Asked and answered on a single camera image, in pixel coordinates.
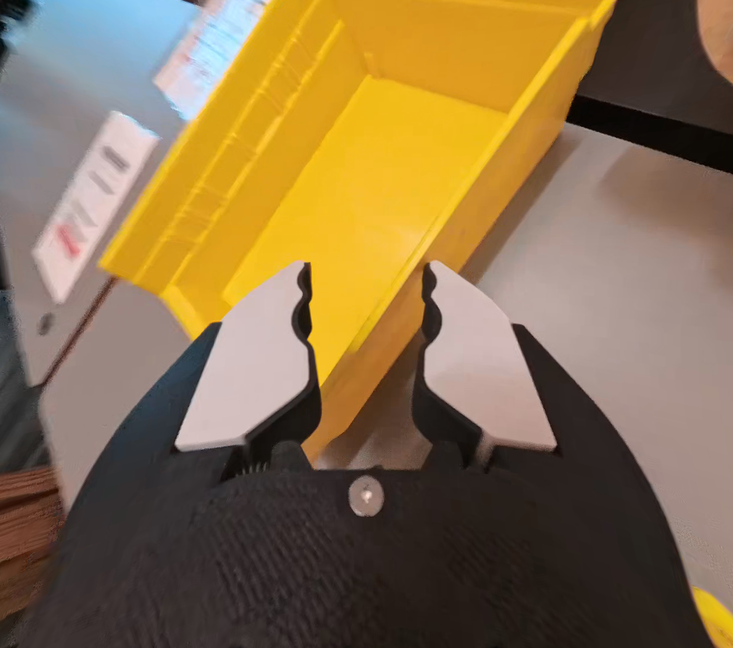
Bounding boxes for white printed paper sheet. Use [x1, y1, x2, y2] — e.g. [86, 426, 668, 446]
[30, 110, 162, 306]
[153, 0, 346, 123]

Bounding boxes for black desk mat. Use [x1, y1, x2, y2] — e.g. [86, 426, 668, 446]
[564, 0, 733, 175]

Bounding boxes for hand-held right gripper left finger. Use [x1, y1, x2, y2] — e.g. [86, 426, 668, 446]
[173, 260, 323, 454]

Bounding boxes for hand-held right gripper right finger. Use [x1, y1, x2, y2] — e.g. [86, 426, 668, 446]
[411, 260, 559, 458]

